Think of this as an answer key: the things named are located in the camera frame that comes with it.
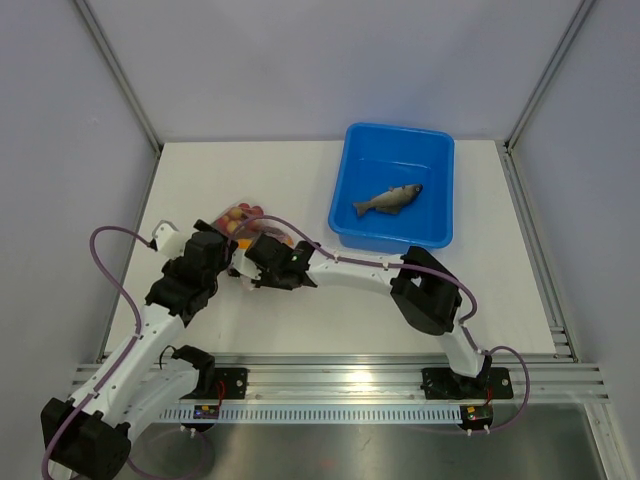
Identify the clear zip top bag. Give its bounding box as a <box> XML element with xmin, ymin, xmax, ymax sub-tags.
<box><xmin>212</xmin><ymin>197</ymin><xmax>296</xmax><ymax>281</ymax></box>

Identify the grey toy fish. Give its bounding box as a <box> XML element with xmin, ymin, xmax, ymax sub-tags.
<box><xmin>352</xmin><ymin>184</ymin><xmax>423</xmax><ymax>217</ymax></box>

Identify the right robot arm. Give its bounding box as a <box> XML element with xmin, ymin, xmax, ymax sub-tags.
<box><xmin>231</xmin><ymin>234</ymin><xmax>492</xmax><ymax>399</ymax></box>

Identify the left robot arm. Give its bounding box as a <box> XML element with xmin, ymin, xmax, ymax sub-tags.
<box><xmin>41</xmin><ymin>220</ymin><xmax>237</xmax><ymax>479</ymax></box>

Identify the red toy grape bunch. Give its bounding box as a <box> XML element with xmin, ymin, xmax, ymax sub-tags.
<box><xmin>213</xmin><ymin>202</ymin><xmax>264</xmax><ymax>238</ymax></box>

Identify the blue plastic bin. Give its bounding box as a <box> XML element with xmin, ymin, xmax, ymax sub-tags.
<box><xmin>328</xmin><ymin>123</ymin><xmax>455</xmax><ymax>253</ymax></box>

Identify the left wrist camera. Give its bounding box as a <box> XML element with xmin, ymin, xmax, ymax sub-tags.
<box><xmin>152</xmin><ymin>220</ymin><xmax>183</xmax><ymax>259</ymax></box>

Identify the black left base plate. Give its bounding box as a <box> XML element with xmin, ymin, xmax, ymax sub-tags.
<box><xmin>214</xmin><ymin>367</ymin><xmax>249</xmax><ymax>400</ymax></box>

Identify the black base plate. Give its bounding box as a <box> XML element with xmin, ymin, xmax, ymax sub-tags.
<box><xmin>421</xmin><ymin>367</ymin><xmax>514</xmax><ymax>400</ymax></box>
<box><xmin>214</xmin><ymin>367</ymin><xmax>249</xmax><ymax>400</ymax></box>

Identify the white slotted cable duct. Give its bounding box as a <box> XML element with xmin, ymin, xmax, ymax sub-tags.
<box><xmin>158</xmin><ymin>404</ymin><xmax>462</xmax><ymax>425</ymax></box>

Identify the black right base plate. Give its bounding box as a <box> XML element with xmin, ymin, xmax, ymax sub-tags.
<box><xmin>421</xmin><ymin>367</ymin><xmax>514</xmax><ymax>400</ymax></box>

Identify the aluminium frame post left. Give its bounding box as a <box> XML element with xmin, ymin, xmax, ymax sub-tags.
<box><xmin>72</xmin><ymin>0</ymin><xmax>164</xmax><ymax>158</ymax></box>

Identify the aluminium frame post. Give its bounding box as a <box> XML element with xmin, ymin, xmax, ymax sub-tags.
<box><xmin>72</xmin><ymin>0</ymin><xmax>164</xmax><ymax>158</ymax></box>
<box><xmin>504</xmin><ymin>0</ymin><xmax>598</xmax><ymax>154</ymax></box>

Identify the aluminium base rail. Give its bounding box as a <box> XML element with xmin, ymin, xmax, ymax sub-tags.
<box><xmin>216</xmin><ymin>354</ymin><xmax>610</xmax><ymax>404</ymax></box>

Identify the aluminium frame post right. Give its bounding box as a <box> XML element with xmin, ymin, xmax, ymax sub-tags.
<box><xmin>504</xmin><ymin>0</ymin><xmax>598</xmax><ymax>154</ymax></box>

